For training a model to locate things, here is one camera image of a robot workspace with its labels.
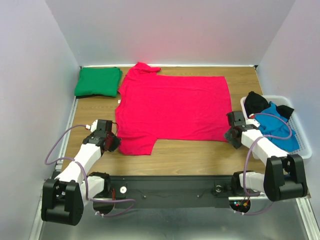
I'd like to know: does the pink red t shirt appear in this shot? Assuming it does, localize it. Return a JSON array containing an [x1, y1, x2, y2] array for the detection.
[[115, 62, 232, 156]]

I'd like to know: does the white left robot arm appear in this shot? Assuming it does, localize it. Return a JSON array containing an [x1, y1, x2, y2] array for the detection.
[[41, 119, 121, 226]]

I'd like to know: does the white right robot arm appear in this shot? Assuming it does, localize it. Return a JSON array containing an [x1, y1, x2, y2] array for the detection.
[[224, 111, 308, 202]]

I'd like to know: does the black t shirt in basket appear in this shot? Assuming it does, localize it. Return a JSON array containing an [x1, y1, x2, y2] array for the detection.
[[244, 91, 294, 121]]

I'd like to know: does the blue t shirt in basket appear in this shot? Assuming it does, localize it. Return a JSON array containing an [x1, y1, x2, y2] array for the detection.
[[255, 101, 300, 152]]

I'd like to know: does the folded green t shirt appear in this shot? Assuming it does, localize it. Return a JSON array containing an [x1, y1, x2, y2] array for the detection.
[[74, 67, 123, 98]]

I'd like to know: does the white plastic laundry basket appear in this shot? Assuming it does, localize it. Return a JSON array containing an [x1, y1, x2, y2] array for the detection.
[[240, 95, 312, 159]]

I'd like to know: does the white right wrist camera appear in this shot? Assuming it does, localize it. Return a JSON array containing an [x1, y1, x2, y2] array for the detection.
[[246, 113, 260, 128]]

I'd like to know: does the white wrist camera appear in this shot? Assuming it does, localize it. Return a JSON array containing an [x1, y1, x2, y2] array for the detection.
[[246, 113, 260, 128], [85, 119, 98, 133]]

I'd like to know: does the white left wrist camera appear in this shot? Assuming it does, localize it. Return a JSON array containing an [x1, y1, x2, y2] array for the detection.
[[85, 119, 98, 133]]

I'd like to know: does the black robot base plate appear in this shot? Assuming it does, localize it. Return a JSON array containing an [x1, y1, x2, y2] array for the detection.
[[82, 174, 261, 210]]

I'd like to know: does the aluminium frame rail left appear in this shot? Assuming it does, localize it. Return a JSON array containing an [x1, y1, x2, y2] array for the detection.
[[29, 97, 78, 240]]

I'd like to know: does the aluminium frame rail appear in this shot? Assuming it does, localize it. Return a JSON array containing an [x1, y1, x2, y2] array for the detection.
[[29, 97, 78, 240], [295, 197, 320, 240]]

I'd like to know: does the aluminium frame rail right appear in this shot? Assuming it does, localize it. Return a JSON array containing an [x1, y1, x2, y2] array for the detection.
[[295, 197, 320, 240]]

